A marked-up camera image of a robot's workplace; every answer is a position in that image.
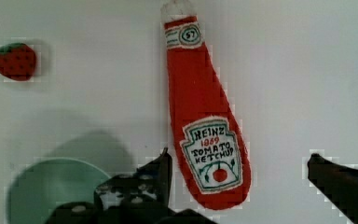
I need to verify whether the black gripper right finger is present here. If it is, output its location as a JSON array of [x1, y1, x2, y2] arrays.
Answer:
[[307, 153, 358, 224]]

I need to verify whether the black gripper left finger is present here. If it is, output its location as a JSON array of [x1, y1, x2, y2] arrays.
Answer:
[[45, 149, 217, 224]]

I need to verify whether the red plush ketchup bottle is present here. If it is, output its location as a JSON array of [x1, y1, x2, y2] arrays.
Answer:
[[161, 0, 251, 210]]

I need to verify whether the green mug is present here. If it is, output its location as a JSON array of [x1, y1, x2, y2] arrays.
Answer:
[[6, 158, 110, 224]]

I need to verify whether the small red plush strawberry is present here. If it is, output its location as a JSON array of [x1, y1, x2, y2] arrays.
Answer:
[[0, 43, 37, 81]]

